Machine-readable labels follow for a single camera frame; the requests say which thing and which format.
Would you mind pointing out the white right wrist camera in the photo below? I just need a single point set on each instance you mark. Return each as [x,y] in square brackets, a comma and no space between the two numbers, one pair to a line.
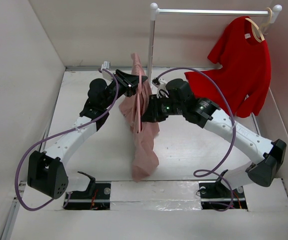
[160,84]

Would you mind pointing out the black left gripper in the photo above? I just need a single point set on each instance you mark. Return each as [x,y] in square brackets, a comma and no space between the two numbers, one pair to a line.
[128,82]

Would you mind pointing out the pink t-shirt with print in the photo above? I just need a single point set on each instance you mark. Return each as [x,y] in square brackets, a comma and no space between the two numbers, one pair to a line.
[145,159]

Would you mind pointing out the silver clothes rack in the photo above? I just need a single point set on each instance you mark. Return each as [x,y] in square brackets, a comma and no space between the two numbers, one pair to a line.
[155,11]

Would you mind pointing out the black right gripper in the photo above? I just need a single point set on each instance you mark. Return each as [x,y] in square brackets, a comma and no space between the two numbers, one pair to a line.
[152,114]

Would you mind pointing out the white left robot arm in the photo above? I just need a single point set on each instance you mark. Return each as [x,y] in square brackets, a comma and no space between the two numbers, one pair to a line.
[47,170]

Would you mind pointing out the red t-shirt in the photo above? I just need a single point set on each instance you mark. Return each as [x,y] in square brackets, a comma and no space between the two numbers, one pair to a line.
[243,80]

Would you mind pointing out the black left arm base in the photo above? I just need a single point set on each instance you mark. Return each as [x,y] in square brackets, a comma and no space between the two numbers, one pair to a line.
[97,199]

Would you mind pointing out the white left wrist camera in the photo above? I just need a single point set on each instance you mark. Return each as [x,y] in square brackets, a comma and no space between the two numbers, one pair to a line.
[105,70]

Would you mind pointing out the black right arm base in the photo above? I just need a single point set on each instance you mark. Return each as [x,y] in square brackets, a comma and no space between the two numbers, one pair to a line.
[216,196]

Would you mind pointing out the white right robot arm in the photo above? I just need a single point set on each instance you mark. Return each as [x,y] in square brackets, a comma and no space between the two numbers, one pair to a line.
[266,156]

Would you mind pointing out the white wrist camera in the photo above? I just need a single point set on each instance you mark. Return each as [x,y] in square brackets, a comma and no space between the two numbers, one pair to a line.
[160,84]
[105,70]

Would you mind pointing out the beige wooden hanger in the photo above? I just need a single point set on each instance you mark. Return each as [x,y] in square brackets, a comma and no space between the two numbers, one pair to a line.
[257,31]

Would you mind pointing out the pink plastic hanger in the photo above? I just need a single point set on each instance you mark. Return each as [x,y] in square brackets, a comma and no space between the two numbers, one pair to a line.
[138,101]

